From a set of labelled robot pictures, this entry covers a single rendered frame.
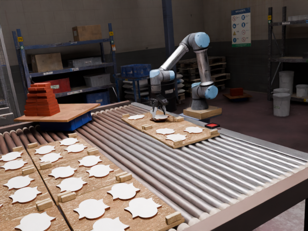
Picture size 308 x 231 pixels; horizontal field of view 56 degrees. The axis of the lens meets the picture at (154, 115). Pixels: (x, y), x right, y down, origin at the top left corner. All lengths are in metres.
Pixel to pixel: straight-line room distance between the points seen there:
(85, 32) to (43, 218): 5.27
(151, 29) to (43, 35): 2.63
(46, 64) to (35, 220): 5.01
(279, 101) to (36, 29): 4.90
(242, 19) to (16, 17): 5.05
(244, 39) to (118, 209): 6.85
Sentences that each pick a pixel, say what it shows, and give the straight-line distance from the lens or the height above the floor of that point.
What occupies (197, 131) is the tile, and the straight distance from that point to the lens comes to 1.93.
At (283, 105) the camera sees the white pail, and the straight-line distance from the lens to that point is 5.55.
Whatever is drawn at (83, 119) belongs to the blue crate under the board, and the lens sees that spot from 2.46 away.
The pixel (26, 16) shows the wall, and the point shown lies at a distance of 6.66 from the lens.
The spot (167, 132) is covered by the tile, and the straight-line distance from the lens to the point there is 1.95.
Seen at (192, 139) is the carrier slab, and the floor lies 0.94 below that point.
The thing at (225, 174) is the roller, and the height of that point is 0.91.
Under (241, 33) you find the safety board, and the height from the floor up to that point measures 1.43.
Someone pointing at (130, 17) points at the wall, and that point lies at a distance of 7.43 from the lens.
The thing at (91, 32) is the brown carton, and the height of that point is 1.75.
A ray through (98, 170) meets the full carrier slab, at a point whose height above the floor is 0.95.
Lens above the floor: 1.57
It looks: 15 degrees down
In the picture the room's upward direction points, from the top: 5 degrees counter-clockwise
